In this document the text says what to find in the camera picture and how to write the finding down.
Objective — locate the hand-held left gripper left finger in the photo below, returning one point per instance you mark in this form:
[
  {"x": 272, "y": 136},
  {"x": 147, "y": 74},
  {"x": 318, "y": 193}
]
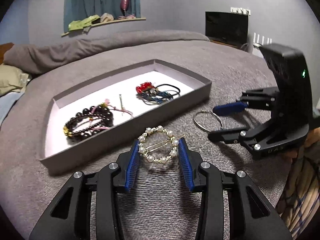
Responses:
[{"x": 132, "y": 165}]

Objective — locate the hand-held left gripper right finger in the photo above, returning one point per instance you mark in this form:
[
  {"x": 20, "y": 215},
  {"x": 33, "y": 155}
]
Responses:
[{"x": 186, "y": 165}]

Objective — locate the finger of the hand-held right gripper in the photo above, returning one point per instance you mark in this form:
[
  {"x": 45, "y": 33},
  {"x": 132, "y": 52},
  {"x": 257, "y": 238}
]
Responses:
[
  {"x": 225, "y": 136},
  {"x": 230, "y": 108}
]

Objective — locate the silver bangle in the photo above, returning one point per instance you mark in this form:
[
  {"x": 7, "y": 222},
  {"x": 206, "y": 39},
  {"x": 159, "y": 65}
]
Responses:
[{"x": 195, "y": 123}]

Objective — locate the grey cardboard box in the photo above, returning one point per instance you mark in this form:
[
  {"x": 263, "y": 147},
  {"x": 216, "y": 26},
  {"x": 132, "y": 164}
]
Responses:
[{"x": 140, "y": 127}]

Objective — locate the gold hair clip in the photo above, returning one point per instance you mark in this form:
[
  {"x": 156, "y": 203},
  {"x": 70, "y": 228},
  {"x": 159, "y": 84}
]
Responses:
[{"x": 121, "y": 102}]

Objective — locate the red flower hair ornament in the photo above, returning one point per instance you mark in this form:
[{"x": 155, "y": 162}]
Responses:
[{"x": 143, "y": 88}]

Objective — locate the person's right forearm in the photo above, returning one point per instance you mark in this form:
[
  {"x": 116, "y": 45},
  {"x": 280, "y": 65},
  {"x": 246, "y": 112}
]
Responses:
[{"x": 300, "y": 185}]

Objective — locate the white router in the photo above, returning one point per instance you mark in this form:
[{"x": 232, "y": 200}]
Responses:
[{"x": 261, "y": 45}]

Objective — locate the black monitor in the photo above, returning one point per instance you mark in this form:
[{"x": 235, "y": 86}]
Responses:
[{"x": 225, "y": 26}]

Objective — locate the folded grey quilt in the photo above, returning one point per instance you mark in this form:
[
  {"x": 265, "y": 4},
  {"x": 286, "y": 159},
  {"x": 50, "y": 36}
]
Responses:
[{"x": 75, "y": 50}]

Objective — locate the pink cloth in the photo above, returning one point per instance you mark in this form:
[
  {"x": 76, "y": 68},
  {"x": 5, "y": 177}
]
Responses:
[{"x": 127, "y": 17}]

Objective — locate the light blue sheet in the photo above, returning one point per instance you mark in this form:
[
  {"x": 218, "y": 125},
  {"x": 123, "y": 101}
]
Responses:
[{"x": 7, "y": 107}]

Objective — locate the window sill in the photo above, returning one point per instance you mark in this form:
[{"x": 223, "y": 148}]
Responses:
[{"x": 112, "y": 23}]

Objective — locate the pink wine glass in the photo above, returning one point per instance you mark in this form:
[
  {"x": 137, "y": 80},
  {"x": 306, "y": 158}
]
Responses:
[{"x": 125, "y": 3}]

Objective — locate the olive pillow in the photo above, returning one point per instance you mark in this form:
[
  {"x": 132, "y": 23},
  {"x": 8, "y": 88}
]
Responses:
[{"x": 10, "y": 80}]

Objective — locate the beige cloth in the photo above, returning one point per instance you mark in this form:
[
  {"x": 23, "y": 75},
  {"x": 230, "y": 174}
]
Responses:
[{"x": 107, "y": 18}]

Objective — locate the green cloth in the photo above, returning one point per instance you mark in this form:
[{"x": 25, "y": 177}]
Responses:
[{"x": 80, "y": 23}]

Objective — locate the wooden headboard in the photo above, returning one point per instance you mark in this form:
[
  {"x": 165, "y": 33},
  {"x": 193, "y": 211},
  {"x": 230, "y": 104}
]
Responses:
[{"x": 5, "y": 51}]

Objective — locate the white wall hooks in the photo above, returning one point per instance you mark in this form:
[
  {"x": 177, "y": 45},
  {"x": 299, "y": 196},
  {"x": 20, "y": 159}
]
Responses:
[{"x": 241, "y": 10}]

